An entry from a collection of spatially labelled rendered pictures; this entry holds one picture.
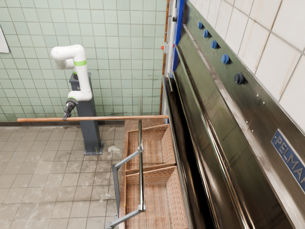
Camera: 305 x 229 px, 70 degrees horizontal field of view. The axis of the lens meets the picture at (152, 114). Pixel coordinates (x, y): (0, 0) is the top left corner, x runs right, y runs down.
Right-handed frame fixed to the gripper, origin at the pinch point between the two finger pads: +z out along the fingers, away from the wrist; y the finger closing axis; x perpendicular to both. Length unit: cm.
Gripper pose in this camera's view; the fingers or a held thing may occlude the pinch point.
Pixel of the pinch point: (65, 118)
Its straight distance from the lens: 203.3
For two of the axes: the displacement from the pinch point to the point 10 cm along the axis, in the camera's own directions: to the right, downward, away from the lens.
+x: -10.0, 0.2, -0.8
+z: 0.8, 6.3, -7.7
